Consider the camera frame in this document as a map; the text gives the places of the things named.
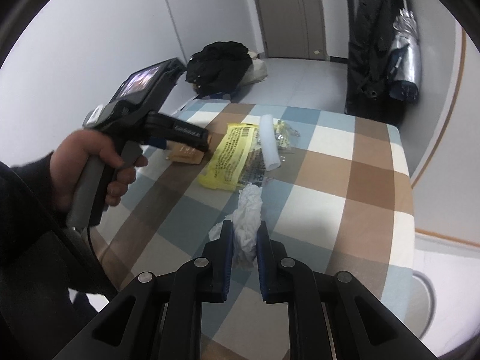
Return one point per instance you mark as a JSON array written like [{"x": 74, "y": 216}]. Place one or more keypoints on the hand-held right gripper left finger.
[{"x": 227, "y": 262}]

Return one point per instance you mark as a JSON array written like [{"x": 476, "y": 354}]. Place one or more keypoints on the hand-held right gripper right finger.
[{"x": 261, "y": 262}]

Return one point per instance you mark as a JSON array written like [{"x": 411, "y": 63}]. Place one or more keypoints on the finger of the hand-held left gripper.
[
  {"x": 159, "y": 144},
  {"x": 204, "y": 144}
]

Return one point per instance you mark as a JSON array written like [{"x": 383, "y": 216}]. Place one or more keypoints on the orange packet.
[{"x": 185, "y": 155}]

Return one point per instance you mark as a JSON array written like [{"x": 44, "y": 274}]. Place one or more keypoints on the white tissue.
[{"x": 247, "y": 217}]

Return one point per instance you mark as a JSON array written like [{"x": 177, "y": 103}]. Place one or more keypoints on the person's left forearm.
[{"x": 26, "y": 195}]

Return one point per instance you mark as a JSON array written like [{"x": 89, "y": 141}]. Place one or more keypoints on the person's left hand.
[{"x": 71, "y": 165}]

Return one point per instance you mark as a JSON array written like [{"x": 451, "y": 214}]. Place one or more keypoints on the yellow snack wrapper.
[{"x": 228, "y": 157}]

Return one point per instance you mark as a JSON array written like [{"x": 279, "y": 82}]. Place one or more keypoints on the white and blue cloth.
[{"x": 215, "y": 95}]

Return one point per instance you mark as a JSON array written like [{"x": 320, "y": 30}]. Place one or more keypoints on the white tube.
[{"x": 270, "y": 142}]

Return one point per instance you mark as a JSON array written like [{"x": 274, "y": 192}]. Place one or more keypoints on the black jacket pile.
[{"x": 217, "y": 63}]

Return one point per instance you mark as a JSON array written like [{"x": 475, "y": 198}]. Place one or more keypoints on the clear yellow printed wrapper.
[{"x": 287, "y": 137}]

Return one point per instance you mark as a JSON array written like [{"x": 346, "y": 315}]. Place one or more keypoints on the white plastic bag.
[{"x": 258, "y": 69}]

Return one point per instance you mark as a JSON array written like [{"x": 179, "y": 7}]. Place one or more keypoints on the checked blanket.
[{"x": 375, "y": 213}]

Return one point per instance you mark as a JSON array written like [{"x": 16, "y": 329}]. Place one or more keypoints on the grey door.
[{"x": 285, "y": 15}]

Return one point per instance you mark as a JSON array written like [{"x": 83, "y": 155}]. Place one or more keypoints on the white round container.
[{"x": 425, "y": 303}]

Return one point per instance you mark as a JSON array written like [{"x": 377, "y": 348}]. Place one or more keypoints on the hanging black coat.
[{"x": 371, "y": 52}]

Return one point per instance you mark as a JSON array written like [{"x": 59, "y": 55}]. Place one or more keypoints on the silver folded umbrella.
[{"x": 407, "y": 63}]

